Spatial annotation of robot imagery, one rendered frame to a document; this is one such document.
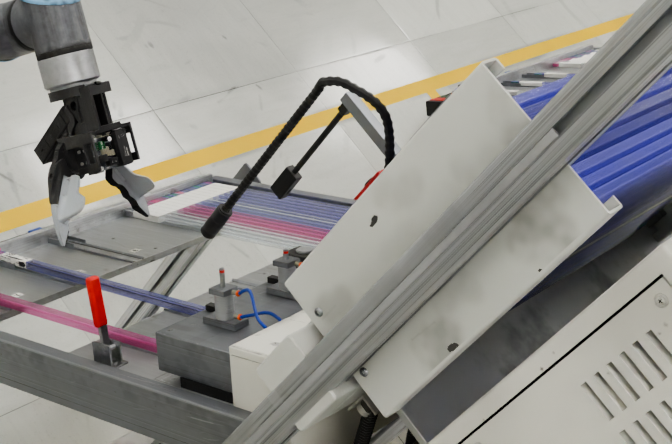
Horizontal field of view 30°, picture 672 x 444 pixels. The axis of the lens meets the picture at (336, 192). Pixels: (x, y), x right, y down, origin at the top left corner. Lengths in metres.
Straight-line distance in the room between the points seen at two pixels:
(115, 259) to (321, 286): 0.76
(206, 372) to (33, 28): 0.54
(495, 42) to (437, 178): 3.59
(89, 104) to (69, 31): 0.10
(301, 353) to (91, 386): 0.39
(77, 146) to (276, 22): 2.33
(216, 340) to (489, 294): 0.43
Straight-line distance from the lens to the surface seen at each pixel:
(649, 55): 0.91
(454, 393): 1.24
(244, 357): 1.32
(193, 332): 1.43
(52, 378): 1.55
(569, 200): 0.99
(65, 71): 1.67
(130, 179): 1.74
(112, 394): 1.47
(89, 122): 1.67
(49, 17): 1.67
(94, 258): 1.91
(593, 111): 0.93
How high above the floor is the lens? 2.21
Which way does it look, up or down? 38 degrees down
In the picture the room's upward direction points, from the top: 40 degrees clockwise
